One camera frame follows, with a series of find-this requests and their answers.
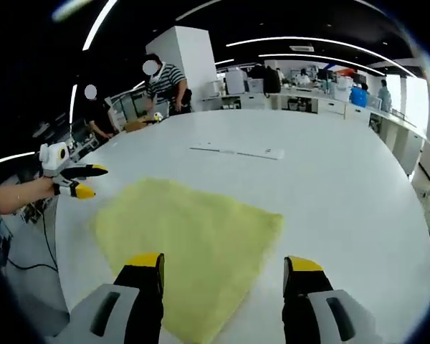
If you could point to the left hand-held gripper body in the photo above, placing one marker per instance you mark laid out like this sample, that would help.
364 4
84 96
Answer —
52 154

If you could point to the brown cardboard box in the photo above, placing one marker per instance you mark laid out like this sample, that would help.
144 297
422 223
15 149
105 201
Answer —
134 126

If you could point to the long ceiling strip light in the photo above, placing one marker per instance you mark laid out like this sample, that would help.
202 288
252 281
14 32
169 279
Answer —
308 38

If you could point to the short ceiling strip light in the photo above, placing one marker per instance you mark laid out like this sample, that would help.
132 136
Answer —
308 57

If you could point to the white template sheet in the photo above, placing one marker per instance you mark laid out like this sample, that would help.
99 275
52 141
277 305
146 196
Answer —
243 152

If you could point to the wide white square pillar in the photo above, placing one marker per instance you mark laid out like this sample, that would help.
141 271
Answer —
193 57

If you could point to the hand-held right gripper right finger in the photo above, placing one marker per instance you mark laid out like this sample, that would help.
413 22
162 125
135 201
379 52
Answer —
301 308

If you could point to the black bag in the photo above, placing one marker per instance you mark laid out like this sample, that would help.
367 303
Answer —
272 82

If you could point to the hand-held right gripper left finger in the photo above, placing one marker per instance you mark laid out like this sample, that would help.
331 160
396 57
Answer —
143 304

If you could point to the yellow black blue garment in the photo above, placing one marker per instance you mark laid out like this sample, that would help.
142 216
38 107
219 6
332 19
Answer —
193 251

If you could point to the blue bin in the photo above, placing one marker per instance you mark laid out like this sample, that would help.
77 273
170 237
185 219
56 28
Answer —
358 96

